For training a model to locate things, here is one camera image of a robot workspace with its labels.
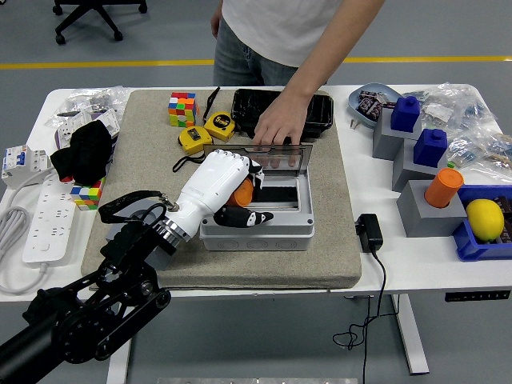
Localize person's left hand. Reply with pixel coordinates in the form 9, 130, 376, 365
252, 92, 313, 167

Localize person's right hand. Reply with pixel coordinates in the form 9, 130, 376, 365
210, 6, 224, 40

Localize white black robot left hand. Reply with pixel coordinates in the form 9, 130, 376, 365
164, 149, 275, 243

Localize orange cylinder battery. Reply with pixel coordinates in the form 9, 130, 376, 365
226, 178, 255, 208
423, 167, 465, 209

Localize grey electrical box clear lid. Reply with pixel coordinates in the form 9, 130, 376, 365
198, 143, 316, 252

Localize yellow tape measure round label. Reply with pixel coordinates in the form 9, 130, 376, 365
203, 111, 236, 142

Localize person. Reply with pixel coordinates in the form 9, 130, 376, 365
210, 0, 387, 87

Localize large colourful puzzle cube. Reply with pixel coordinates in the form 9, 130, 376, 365
167, 91, 200, 128

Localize grey holder block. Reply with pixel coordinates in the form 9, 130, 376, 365
396, 178, 469, 238
108, 198, 179, 272
371, 107, 423, 161
391, 138, 449, 193

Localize blue-grey bowl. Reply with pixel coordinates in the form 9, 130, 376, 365
346, 82, 403, 130

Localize blue plastic block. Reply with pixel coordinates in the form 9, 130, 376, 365
412, 127, 448, 167
390, 95, 422, 133

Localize small colourful puzzle cube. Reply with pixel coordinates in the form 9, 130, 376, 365
70, 177, 107, 212

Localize black cloth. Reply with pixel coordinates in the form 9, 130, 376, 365
50, 119, 114, 186

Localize black office chair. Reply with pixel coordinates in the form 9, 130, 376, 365
52, 0, 148, 46

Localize black power adapter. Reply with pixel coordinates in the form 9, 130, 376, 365
355, 213, 384, 254

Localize grey-brown mat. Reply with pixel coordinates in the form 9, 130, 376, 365
80, 88, 363, 292

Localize clear bag of parts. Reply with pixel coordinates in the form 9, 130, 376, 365
446, 130, 512, 179
403, 82, 499, 131
44, 86, 131, 129

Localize white power strip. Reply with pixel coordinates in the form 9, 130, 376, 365
22, 174, 77, 268

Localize white circuit breaker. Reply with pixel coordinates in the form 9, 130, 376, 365
1, 144, 53, 190

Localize white table leg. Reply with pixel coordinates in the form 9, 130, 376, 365
390, 294, 431, 376
106, 302, 138, 384

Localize blue storage bin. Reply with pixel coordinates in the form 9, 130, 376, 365
451, 183, 512, 263

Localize yellow lemon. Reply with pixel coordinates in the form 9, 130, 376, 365
465, 198, 506, 242

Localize dark packets in bin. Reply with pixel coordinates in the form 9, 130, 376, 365
495, 195, 512, 245

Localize black table control panel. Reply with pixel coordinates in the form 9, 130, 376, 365
444, 290, 512, 302

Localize black plastic enclosure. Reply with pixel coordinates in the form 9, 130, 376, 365
230, 88, 335, 142

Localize yellow tape measure black strap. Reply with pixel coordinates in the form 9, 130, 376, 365
171, 125, 215, 174

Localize white wall socket purple edge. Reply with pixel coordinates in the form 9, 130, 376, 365
54, 119, 81, 151

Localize black adapter cord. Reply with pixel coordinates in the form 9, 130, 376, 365
331, 247, 389, 384

